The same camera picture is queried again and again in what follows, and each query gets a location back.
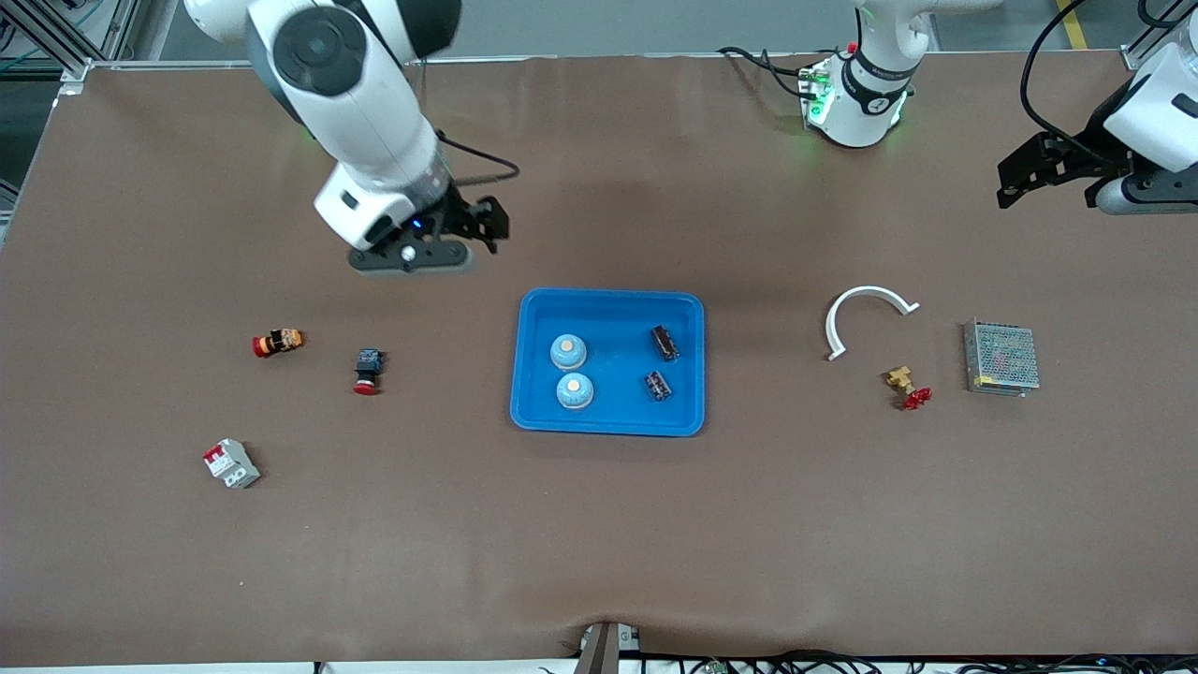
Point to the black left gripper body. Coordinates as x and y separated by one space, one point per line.
1084 154

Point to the blue dome bell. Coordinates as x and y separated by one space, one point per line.
568 353
575 391

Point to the dark brown relay block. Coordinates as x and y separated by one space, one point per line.
665 343

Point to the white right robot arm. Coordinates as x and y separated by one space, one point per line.
356 94

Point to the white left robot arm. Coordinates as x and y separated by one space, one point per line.
856 103

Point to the blue plastic tray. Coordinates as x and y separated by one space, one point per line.
613 412

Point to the black red push button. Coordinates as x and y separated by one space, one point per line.
367 370

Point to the metal mesh power supply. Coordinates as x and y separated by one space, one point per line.
1001 356

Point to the white curved plastic clip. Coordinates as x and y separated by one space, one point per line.
872 290

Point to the orange red emergency button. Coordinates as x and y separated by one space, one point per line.
278 343

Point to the white red circuit breaker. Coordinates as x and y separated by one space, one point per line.
231 463

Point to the brown table mat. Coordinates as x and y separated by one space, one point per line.
599 524

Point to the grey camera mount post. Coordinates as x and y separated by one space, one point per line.
599 651

